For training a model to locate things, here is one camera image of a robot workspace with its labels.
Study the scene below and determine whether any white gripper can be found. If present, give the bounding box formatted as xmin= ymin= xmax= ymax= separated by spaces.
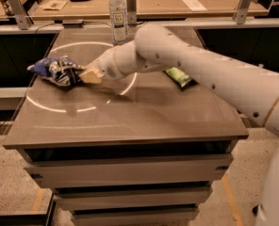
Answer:
xmin=78 ymin=46 xmax=128 ymax=85

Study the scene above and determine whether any blue chip bag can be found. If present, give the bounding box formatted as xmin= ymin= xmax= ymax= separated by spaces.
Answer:
xmin=27 ymin=56 xmax=85 ymax=88

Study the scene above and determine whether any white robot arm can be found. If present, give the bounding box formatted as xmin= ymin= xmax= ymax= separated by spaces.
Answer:
xmin=80 ymin=24 xmax=279 ymax=226

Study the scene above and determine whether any clear plastic water bottle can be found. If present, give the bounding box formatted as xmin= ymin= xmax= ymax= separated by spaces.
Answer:
xmin=108 ymin=0 xmax=127 ymax=44

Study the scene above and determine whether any green chip bag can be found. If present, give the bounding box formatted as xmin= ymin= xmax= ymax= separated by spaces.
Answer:
xmin=166 ymin=67 xmax=191 ymax=88

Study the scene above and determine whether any tan paper note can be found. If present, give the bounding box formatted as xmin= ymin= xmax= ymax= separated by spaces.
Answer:
xmin=41 ymin=0 xmax=67 ymax=10

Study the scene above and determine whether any grey drawer cabinet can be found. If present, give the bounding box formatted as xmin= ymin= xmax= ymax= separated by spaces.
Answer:
xmin=2 ymin=25 xmax=249 ymax=226

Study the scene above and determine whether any metal bracket left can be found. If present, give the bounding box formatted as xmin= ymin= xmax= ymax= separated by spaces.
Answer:
xmin=8 ymin=0 xmax=30 ymax=30

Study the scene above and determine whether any metal bracket middle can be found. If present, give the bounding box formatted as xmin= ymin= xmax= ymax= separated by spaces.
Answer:
xmin=126 ymin=0 xmax=137 ymax=26

